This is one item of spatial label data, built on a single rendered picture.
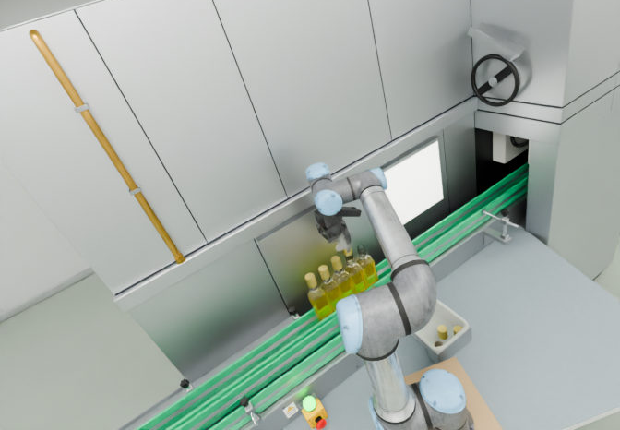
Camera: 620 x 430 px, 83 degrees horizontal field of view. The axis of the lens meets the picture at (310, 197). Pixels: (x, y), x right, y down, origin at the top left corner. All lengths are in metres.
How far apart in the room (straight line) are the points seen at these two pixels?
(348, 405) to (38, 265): 3.77
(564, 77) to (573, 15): 0.20
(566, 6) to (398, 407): 1.31
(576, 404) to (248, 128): 1.32
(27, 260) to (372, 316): 4.14
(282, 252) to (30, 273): 3.64
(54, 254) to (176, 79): 3.65
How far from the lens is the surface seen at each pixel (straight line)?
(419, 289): 0.81
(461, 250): 1.75
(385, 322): 0.79
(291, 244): 1.34
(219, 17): 1.12
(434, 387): 1.16
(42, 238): 4.49
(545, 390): 1.50
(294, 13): 1.20
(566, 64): 1.55
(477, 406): 1.39
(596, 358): 1.60
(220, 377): 1.47
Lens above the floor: 2.05
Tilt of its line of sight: 31 degrees down
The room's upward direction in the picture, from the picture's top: 19 degrees counter-clockwise
